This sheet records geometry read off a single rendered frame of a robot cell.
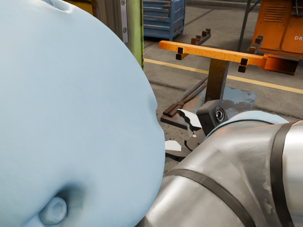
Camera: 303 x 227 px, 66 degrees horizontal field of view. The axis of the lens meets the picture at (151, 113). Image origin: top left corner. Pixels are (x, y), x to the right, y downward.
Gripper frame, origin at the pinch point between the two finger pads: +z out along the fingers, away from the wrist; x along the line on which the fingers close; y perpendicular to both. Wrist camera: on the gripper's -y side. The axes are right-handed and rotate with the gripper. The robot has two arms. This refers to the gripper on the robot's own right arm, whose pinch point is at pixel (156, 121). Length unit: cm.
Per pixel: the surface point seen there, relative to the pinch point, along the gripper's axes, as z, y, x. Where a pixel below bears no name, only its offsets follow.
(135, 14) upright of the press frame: 45, -9, 43
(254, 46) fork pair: 0, -3, 55
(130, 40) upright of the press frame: 45, 1, 40
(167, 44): 23.2, -3.1, 35.2
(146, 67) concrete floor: 177, 100, 202
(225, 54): 3.3, -3.2, 38.9
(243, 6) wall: 242, 91, 717
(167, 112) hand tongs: 19.8, 22.4, 32.5
